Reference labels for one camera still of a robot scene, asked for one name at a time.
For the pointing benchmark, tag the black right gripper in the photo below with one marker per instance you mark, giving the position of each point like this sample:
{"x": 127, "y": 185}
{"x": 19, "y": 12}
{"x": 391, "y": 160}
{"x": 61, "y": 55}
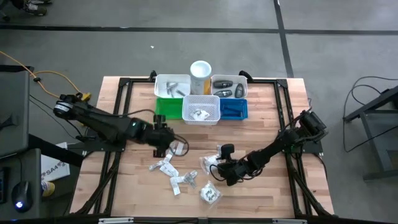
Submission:
{"x": 237, "y": 169}

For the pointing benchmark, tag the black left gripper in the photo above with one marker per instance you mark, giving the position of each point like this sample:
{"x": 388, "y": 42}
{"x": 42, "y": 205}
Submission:
{"x": 152, "y": 137}

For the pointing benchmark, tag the clear bag of cotton pads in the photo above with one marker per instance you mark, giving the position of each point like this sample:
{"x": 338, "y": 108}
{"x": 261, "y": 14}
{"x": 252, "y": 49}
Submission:
{"x": 206, "y": 163}
{"x": 211, "y": 193}
{"x": 199, "y": 115}

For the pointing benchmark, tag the bagged black nail clipper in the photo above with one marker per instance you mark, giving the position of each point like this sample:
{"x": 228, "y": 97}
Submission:
{"x": 239, "y": 91}
{"x": 223, "y": 93}
{"x": 223, "y": 83}

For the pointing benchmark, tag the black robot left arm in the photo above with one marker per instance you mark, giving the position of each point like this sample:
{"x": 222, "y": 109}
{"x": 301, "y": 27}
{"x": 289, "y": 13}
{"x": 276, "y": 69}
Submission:
{"x": 102, "y": 123}

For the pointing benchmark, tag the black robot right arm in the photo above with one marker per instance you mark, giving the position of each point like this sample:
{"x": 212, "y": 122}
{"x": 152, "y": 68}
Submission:
{"x": 273, "y": 149}

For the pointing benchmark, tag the green plastic basket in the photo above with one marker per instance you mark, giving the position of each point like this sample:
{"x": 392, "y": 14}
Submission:
{"x": 169, "y": 109}

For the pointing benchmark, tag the white solid plastic bin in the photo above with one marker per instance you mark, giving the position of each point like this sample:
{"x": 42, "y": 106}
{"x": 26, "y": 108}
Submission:
{"x": 239, "y": 79}
{"x": 161, "y": 93}

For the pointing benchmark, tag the white perforated plastic basket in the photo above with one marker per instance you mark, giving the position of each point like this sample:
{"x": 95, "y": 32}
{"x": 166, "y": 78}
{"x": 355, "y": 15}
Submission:
{"x": 202, "y": 102}

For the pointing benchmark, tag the blue plastic basket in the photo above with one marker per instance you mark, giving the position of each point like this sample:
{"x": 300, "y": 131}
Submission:
{"x": 233, "y": 102}

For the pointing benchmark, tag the white and yellow canister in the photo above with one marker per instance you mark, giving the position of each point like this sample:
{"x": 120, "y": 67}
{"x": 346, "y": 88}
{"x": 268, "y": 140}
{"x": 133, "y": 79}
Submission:
{"x": 201, "y": 74}

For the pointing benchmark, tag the white printed cardboard box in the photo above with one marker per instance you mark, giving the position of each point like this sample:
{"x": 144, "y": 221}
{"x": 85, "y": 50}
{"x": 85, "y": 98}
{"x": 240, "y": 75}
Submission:
{"x": 56, "y": 165}

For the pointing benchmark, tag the person's shoe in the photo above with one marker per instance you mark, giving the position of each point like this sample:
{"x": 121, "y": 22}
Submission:
{"x": 35, "y": 9}
{"x": 48, "y": 188}

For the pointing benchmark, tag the grey desk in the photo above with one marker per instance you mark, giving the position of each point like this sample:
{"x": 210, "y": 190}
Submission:
{"x": 14, "y": 109}

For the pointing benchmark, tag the black computer mouse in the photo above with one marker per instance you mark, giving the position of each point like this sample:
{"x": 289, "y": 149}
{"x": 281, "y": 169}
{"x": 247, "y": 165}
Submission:
{"x": 22, "y": 196}

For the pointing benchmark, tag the black side table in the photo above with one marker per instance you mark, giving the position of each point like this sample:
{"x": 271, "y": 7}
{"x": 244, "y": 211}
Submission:
{"x": 373, "y": 143}

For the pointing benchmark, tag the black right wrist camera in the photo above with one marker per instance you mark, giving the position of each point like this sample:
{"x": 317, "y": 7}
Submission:
{"x": 228, "y": 151}

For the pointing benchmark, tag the black metal table frame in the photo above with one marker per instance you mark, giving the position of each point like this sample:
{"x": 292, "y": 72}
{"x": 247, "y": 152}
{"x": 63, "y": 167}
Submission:
{"x": 123, "y": 82}

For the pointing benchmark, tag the silver metal bracket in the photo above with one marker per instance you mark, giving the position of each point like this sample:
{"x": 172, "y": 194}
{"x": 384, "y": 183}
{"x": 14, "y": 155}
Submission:
{"x": 115, "y": 220}
{"x": 289, "y": 221}

